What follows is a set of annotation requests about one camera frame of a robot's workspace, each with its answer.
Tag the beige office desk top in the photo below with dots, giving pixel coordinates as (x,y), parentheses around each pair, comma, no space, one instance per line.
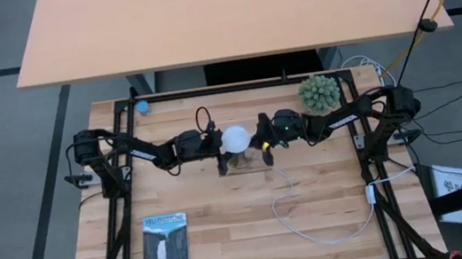
(220,14)

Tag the black round puck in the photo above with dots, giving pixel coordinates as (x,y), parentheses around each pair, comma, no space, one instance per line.
(427,26)

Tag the grey desk leg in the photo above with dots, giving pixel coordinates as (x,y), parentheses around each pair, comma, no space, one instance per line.
(329,58)
(142,84)

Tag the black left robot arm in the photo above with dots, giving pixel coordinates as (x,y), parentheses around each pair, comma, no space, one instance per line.
(145,155)

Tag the grey frame bracket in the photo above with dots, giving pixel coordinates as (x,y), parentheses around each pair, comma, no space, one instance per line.
(360,142)
(127,173)

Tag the green spiky succulent plant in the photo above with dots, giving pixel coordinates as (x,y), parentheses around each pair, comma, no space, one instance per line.
(319,94)

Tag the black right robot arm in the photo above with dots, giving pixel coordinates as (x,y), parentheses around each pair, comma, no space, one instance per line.
(342,121)

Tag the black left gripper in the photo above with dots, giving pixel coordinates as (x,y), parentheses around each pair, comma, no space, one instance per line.
(193,145)

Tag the white printed paper sign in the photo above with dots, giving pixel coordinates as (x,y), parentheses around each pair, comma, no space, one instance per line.
(452,183)

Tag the frosted white reflector lightbulb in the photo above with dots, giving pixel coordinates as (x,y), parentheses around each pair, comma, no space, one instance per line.
(237,139)

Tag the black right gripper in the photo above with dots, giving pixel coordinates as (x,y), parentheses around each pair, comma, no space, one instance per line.
(289,126)

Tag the clear round lamp socket base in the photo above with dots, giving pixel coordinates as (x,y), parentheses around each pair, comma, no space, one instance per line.
(242,161)

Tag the Yellowstone waterfall picture book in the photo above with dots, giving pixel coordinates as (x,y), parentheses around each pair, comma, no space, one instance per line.
(166,250)

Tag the black aluminium table frame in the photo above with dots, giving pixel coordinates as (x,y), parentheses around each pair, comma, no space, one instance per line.
(230,88)

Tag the red knob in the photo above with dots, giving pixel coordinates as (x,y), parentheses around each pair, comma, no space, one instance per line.
(454,256)

